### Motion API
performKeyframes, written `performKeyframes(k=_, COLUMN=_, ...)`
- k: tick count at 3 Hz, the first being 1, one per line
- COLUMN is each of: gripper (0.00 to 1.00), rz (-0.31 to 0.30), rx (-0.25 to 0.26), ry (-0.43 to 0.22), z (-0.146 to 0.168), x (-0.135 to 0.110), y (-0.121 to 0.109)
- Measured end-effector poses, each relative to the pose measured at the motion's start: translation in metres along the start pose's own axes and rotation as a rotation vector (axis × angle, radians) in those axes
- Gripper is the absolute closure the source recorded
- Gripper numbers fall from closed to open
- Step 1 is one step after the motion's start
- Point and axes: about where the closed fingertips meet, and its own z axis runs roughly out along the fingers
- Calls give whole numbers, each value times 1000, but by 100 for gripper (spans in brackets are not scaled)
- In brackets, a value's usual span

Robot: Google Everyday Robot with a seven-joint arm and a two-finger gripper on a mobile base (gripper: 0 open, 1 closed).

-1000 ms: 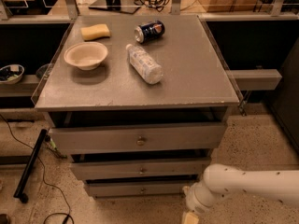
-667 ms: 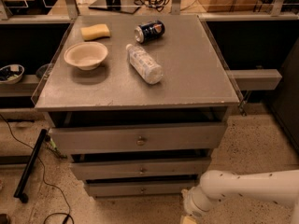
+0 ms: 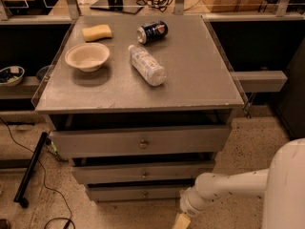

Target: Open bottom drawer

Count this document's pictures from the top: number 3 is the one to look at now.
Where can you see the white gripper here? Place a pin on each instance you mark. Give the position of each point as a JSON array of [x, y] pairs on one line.
[[190, 206]]

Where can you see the grey bottom drawer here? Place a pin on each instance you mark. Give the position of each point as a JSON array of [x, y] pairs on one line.
[[136, 192]]

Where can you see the grey drawer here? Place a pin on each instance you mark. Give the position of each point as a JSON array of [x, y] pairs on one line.
[[136, 192], [141, 172], [141, 141]]

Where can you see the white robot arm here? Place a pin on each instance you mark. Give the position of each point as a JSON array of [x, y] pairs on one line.
[[282, 186]]

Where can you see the grey middle drawer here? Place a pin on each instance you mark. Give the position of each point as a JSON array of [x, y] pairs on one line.
[[141, 172]]

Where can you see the grey drawer cabinet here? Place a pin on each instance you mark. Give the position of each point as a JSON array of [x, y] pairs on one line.
[[198, 90]]

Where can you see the grey top drawer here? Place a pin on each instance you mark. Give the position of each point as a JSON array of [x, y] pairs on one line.
[[141, 141]]

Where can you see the clear plastic water bottle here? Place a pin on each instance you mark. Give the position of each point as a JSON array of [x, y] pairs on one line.
[[147, 66]]

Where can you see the grey metal beam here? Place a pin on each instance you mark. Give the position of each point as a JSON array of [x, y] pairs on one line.
[[260, 81]]

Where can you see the black bar on floor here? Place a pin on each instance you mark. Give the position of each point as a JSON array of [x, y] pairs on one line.
[[20, 194]]

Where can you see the beige paper bowl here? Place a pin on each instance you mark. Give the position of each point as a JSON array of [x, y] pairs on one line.
[[87, 57]]

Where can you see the blue pepsi can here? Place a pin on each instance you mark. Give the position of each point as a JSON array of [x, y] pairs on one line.
[[152, 32]]

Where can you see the yellow sponge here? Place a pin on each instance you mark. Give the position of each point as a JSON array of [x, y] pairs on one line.
[[96, 33]]

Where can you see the white bowl with items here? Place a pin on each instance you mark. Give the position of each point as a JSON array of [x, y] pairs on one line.
[[11, 76]]

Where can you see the black monitor stand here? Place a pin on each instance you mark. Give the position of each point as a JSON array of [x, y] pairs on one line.
[[123, 6]]

